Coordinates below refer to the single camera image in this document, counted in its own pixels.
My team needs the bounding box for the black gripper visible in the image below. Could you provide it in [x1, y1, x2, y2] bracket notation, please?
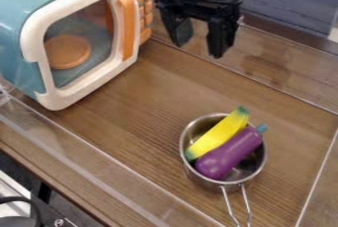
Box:
[156, 0, 242, 58]

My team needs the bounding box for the yellow toy banana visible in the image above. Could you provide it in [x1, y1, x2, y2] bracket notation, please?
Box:
[184, 107, 250, 161]

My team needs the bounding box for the silver metal pot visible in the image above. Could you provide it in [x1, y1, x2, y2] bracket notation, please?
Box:
[179, 113, 267, 227]

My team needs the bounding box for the blue toy microwave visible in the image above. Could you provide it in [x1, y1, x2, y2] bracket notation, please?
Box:
[0, 0, 153, 111]

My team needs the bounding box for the purple toy eggplant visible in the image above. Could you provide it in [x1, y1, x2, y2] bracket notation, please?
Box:
[194, 124, 268, 181]

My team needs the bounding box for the clear acrylic barrier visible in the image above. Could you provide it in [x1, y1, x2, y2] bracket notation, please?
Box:
[0, 86, 226, 227]

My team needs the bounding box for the black cable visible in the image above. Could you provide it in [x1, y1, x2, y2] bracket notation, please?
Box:
[0, 195, 45, 227]

